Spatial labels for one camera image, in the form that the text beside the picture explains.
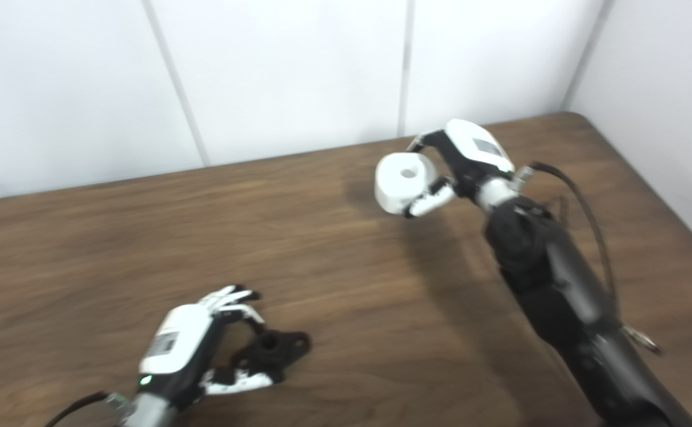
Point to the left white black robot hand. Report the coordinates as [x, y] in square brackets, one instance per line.
[179, 338]

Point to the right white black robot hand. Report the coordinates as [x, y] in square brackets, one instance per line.
[470, 157]

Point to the round white plastic piece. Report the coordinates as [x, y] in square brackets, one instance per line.
[393, 187]

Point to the black plastic holder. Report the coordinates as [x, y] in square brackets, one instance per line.
[289, 347]

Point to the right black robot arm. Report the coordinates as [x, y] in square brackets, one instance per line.
[565, 290]

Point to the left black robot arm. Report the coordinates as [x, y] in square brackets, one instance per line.
[150, 412]

